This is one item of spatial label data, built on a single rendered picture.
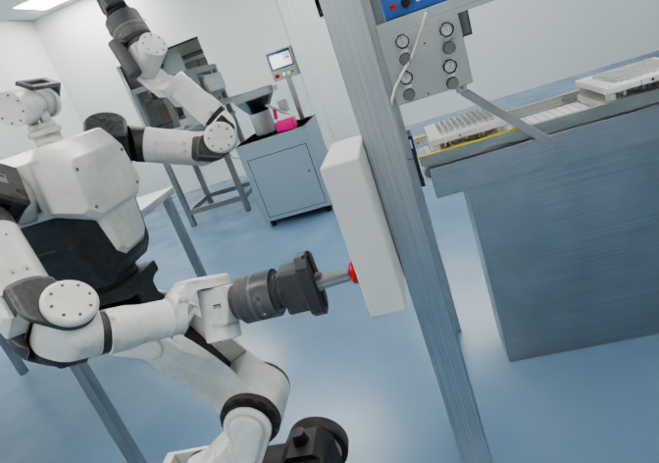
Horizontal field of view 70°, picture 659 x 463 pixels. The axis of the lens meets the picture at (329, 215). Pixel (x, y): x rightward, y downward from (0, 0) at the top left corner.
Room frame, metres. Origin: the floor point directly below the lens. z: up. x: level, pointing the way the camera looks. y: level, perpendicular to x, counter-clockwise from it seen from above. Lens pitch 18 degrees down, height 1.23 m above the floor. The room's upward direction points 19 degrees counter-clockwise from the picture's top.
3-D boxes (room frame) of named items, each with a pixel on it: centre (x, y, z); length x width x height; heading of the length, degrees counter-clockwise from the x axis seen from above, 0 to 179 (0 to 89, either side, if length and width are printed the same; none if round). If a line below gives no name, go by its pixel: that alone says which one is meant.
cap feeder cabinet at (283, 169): (4.18, 0.19, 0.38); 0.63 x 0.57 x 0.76; 76
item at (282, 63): (4.27, -0.05, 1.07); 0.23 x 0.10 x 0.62; 76
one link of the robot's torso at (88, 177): (1.03, 0.55, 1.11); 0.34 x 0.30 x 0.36; 167
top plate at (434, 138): (1.52, -0.51, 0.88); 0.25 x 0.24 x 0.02; 167
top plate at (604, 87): (1.40, -1.01, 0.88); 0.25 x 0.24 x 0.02; 167
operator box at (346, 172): (0.75, -0.06, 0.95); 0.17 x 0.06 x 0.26; 167
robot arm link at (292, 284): (0.79, 0.12, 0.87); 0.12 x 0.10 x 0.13; 77
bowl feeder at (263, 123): (4.25, 0.22, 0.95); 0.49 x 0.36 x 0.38; 76
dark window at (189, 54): (7.14, 1.47, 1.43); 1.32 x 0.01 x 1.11; 76
